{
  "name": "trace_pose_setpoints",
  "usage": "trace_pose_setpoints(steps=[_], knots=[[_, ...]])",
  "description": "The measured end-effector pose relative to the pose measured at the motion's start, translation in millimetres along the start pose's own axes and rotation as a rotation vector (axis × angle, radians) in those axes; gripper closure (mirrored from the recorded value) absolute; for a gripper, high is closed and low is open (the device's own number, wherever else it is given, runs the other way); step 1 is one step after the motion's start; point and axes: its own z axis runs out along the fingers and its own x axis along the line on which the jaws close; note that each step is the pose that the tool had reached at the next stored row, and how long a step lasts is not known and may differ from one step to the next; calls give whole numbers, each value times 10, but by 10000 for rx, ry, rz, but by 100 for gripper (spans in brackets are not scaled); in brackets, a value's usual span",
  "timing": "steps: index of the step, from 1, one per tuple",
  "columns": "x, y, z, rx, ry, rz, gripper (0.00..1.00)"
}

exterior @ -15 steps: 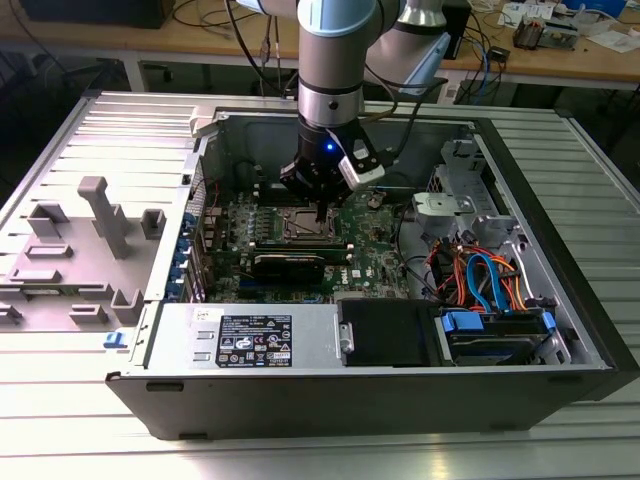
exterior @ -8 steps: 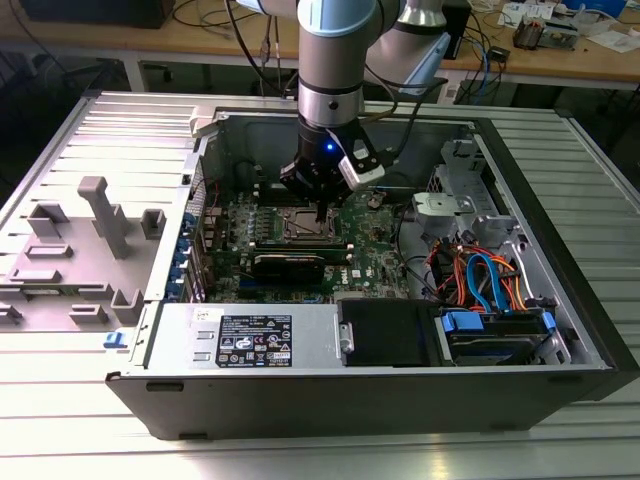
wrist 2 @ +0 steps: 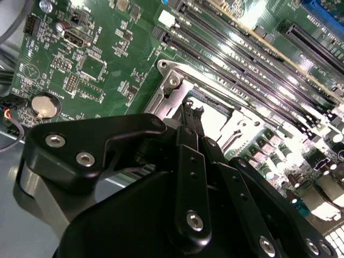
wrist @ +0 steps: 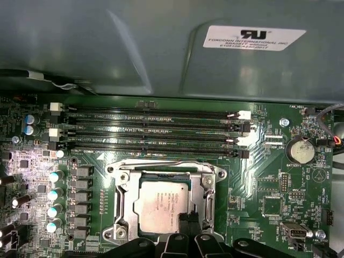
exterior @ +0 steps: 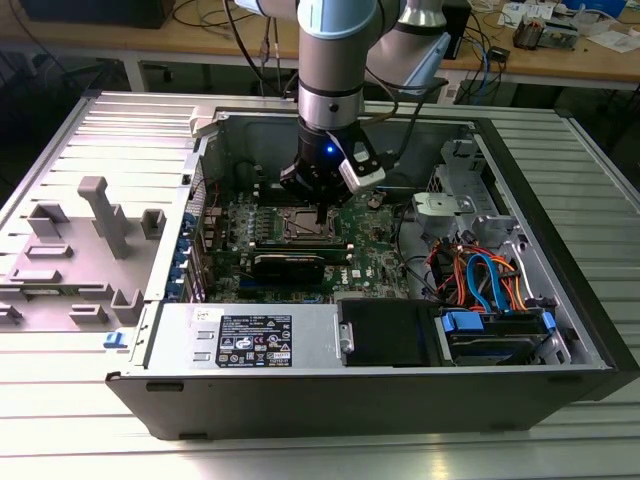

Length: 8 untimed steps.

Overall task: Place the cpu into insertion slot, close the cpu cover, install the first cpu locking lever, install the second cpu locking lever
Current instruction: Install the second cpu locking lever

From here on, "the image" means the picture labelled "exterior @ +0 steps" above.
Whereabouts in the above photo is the wooden desk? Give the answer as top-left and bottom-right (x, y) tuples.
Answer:
(0, 0), (640, 94)

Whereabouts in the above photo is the black box on desk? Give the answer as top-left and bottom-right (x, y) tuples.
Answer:
(19, 0), (176, 29)

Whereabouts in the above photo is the metal socket cover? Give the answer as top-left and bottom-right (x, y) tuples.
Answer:
(280, 207), (335, 240)

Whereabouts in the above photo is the hard disk in blue carrier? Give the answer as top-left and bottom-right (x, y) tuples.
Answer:
(439, 307), (559, 366)

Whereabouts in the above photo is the orange wire bundle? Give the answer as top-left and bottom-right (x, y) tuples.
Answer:
(429, 239), (529, 311)

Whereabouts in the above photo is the white paper sheet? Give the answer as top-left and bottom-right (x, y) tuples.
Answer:
(585, 27), (640, 55)

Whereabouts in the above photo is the green motherboard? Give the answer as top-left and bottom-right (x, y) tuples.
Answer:
(199, 187), (416, 305)

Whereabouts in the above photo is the white card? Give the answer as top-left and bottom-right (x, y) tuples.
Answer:
(499, 1), (534, 26)

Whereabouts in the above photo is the black PC case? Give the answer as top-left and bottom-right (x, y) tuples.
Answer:
(104, 102), (640, 441)

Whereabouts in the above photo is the black graphics card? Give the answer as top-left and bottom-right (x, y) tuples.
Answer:
(249, 252), (326, 286)

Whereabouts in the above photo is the blue wire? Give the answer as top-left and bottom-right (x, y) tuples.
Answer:
(465, 252), (506, 314)

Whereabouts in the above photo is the silver power supply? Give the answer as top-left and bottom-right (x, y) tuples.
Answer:
(130, 302), (346, 371)

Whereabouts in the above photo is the RAM stick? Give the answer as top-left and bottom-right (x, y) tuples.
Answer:
(253, 238), (352, 265)

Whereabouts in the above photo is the silver CPU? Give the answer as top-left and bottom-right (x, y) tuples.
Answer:
(289, 212), (321, 235)

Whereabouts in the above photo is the silver metal bracket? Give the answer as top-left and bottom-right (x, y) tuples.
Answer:
(410, 191), (476, 232)

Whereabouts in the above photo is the tall black device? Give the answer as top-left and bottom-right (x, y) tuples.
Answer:
(442, 0), (474, 60)

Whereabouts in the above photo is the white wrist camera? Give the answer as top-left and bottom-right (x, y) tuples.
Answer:
(338, 134), (387, 194)

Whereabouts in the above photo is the grey electronic device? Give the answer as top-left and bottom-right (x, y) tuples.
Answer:
(542, 12), (591, 51)

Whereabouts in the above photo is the grey parts rack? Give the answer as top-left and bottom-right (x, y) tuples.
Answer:
(0, 174), (169, 334)

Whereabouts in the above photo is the black drive housing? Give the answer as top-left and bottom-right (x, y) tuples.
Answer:
(337, 298), (444, 369)

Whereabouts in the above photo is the copper heat sink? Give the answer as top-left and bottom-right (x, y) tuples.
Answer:
(513, 13), (549, 50)

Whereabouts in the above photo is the CPU socket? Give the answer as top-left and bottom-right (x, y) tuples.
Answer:
(277, 204), (337, 242)

